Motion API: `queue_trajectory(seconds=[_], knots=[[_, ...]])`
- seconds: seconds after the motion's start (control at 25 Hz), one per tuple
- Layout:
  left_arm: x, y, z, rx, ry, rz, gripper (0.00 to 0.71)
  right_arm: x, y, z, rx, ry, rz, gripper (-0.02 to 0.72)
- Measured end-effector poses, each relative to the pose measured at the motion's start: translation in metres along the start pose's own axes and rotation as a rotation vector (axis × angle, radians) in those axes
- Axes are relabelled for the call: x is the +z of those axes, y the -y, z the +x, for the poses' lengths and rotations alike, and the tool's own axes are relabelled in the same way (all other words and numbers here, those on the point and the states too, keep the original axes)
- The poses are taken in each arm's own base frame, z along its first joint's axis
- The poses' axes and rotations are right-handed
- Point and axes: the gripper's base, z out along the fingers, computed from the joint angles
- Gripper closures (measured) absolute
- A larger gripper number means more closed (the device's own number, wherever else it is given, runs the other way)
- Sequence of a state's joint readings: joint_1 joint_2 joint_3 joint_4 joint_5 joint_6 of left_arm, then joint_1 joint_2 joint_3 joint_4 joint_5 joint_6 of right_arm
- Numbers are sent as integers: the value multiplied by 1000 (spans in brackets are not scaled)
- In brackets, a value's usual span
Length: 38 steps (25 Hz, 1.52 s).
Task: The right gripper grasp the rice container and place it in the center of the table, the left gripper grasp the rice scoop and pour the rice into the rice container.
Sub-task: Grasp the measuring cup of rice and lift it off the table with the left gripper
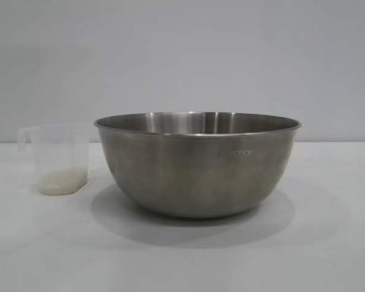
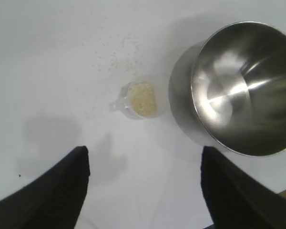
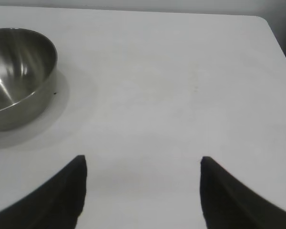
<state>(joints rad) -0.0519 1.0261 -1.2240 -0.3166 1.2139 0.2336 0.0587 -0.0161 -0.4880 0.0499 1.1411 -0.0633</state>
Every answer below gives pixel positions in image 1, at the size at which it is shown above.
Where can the large stainless steel bowl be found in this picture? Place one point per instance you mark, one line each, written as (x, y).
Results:
(194, 170)

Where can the clear plastic measuring cup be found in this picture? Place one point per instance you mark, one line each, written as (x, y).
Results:
(57, 146)

